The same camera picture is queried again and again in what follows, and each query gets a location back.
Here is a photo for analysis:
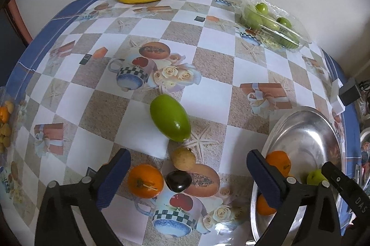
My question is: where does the checkered patterned tablecloth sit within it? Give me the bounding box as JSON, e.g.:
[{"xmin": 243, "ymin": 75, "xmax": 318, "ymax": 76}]
[{"xmin": 1, "ymin": 0, "xmax": 361, "ymax": 245}]

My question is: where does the green mango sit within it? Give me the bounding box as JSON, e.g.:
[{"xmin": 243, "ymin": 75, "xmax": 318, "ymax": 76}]
[
  {"xmin": 150, "ymin": 94, "xmax": 191, "ymax": 143},
  {"xmin": 306, "ymin": 169, "xmax": 327, "ymax": 186}
]

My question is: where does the clear bag of fruits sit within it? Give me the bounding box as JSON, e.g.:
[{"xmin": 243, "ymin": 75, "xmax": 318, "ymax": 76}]
[{"xmin": 1, "ymin": 86, "xmax": 16, "ymax": 173}]

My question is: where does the black phone on stand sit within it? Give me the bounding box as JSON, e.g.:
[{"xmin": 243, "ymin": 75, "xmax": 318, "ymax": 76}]
[{"xmin": 339, "ymin": 77, "xmax": 361, "ymax": 106}]

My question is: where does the clear plastic fruit container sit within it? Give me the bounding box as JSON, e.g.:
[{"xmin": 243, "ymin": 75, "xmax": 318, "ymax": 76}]
[{"xmin": 240, "ymin": 0, "xmax": 312, "ymax": 52}]

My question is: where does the orange with stem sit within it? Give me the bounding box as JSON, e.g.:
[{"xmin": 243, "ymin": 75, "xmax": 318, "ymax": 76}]
[{"xmin": 127, "ymin": 164, "xmax": 164, "ymax": 199}]

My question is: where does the large steel bowl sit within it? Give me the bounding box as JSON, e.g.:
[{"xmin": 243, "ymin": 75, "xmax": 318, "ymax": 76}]
[{"xmin": 250, "ymin": 106, "xmax": 346, "ymax": 245}]

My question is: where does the small yellow loquat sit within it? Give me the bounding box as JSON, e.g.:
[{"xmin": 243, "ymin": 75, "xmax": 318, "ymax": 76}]
[{"xmin": 171, "ymin": 148, "xmax": 196, "ymax": 172}]

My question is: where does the orange in bowl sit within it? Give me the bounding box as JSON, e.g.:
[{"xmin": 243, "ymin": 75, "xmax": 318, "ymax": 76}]
[{"xmin": 256, "ymin": 194, "xmax": 277, "ymax": 216}]

